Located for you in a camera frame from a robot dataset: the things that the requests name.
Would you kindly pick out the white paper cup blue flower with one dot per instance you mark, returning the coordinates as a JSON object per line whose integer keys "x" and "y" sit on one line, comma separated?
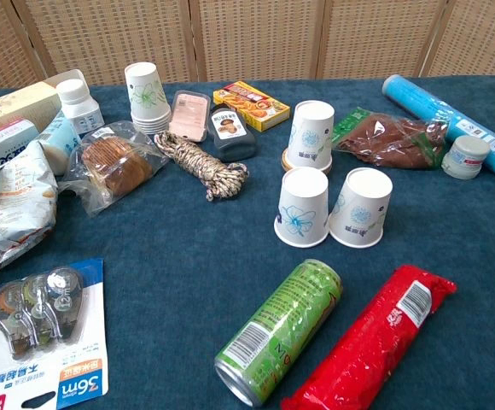
{"x": 301, "y": 209}

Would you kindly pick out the white paper cup blue print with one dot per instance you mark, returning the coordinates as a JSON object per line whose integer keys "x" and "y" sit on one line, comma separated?
{"x": 309, "y": 132}

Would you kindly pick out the white paper cup green print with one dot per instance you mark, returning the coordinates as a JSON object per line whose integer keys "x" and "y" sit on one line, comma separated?
{"x": 360, "y": 209}

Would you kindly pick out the round gold tin red label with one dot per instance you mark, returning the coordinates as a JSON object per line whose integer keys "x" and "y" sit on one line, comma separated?
{"x": 286, "y": 161}

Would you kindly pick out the black mushroom sauce bottle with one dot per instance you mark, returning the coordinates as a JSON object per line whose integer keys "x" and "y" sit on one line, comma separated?
{"x": 230, "y": 128}

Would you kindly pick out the yellow curry box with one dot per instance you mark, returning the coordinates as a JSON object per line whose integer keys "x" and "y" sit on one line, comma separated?
{"x": 252, "y": 104}

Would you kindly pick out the pink packaged item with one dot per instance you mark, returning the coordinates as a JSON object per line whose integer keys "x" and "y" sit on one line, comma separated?
{"x": 188, "y": 113}

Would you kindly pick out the green drink can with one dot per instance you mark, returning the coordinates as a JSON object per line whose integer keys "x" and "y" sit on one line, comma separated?
{"x": 281, "y": 324}

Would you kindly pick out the bread in clear bag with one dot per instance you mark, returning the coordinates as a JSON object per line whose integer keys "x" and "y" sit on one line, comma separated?
{"x": 115, "y": 164}

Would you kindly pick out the blue felt table cover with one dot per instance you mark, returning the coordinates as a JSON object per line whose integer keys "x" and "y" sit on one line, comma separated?
{"x": 145, "y": 307}

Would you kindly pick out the brown powder bag green header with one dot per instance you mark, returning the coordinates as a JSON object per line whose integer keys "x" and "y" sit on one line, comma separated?
{"x": 392, "y": 141}

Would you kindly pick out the woven bamboo folding screen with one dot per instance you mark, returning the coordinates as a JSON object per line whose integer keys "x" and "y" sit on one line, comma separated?
{"x": 256, "y": 38}

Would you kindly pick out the red biscuit pack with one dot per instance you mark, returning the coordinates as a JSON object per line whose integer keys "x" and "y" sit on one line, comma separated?
{"x": 371, "y": 341}

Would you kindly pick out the white pill bottle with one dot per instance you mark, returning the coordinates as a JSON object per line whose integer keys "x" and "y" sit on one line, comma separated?
{"x": 79, "y": 107}

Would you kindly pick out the light blue drink bottle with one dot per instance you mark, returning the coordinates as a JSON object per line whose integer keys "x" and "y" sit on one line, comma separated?
{"x": 59, "y": 145}

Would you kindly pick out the blue wrapped roll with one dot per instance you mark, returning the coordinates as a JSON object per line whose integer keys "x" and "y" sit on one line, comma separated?
{"x": 444, "y": 113}

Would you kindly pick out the correction tape blister card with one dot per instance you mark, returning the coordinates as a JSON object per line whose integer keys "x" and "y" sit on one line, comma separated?
{"x": 72, "y": 341}

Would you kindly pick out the small white jar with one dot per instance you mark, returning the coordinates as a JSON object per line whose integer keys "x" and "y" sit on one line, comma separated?
{"x": 465, "y": 158}

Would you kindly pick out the white snack bag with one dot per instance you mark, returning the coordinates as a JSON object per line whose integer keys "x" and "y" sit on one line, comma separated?
{"x": 17, "y": 205}

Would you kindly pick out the orange and cream long box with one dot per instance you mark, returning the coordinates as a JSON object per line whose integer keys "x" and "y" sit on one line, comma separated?
{"x": 17, "y": 107}

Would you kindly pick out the white pink toothpaste box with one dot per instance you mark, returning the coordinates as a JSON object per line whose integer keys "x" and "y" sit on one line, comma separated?
{"x": 0, "y": 149}

